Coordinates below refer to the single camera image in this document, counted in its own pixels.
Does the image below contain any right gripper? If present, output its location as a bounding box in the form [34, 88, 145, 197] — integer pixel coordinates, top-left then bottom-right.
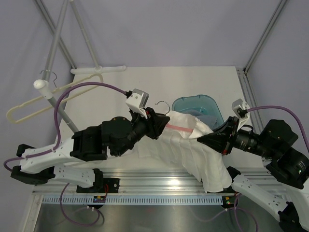
[197, 115, 276, 158]

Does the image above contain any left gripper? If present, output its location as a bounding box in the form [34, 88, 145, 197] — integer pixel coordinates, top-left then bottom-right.
[114, 107, 170, 157]

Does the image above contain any grey clothes rack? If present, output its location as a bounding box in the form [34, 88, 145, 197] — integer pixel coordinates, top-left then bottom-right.
[33, 0, 127, 132]

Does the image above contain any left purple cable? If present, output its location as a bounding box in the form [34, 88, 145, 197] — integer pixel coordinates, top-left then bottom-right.
[3, 81, 128, 172]

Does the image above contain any white slotted cable duct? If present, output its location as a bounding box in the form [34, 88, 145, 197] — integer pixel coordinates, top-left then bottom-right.
[42, 195, 223, 205]

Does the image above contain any white pleated skirt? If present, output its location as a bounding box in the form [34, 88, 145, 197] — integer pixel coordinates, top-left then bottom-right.
[134, 117, 232, 192]

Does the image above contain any aluminium frame post right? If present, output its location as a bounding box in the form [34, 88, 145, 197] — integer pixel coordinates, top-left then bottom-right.
[243, 0, 290, 74]

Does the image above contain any teal plastic bin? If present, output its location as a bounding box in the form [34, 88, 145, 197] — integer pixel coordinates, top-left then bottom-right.
[172, 95, 224, 124]

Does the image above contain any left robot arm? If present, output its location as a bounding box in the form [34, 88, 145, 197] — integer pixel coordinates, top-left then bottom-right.
[10, 107, 170, 193]

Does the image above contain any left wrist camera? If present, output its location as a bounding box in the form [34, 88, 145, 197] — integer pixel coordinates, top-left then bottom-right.
[126, 88, 149, 119]

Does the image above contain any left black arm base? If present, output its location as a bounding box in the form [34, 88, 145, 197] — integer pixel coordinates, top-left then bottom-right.
[76, 169, 120, 193]

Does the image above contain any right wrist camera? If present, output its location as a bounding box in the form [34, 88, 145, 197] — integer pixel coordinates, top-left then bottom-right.
[232, 99, 250, 129]

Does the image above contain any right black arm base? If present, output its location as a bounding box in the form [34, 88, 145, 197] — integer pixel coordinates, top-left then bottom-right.
[206, 186, 239, 196]

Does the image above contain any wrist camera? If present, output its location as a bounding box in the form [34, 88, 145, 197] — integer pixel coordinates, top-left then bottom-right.
[126, 88, 149, 119]
[232, 99, 250, 129]

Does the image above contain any pink hanger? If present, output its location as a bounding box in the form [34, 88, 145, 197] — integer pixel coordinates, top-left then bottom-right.
[155, 101, 196, 133]

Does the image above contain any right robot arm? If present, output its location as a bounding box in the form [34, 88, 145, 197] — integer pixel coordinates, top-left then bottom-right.
[197, 117, 309, 232]

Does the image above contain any aluminium mounting rail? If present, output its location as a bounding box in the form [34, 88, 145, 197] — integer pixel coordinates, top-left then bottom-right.
[32, 168, 276, 195]

